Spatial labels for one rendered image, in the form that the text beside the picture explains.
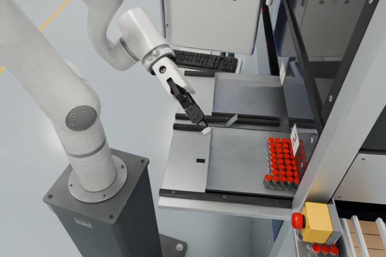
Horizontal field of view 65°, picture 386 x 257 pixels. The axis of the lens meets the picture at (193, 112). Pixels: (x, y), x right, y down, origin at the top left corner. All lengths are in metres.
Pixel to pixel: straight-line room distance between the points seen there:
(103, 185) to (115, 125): 1.47
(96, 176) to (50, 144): 1.53
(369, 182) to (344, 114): 0.24
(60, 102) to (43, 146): 1.79
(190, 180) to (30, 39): 0.61
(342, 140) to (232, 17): 1.05
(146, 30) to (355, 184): 0.63
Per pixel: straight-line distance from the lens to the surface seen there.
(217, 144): 1.10
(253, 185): 1.01
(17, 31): 0.67
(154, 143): 2.28
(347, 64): 0.67
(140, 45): 0.78
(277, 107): 1.28
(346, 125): 0.67
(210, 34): 1.67
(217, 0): 1.58
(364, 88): 0.61
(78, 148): 0.87
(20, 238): 2.12
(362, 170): 0.79
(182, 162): 1.05
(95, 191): 1.03
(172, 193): 0.96
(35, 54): 0.69
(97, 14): 0.72
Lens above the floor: 1.71
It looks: 44 degrees down
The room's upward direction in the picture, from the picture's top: straight up
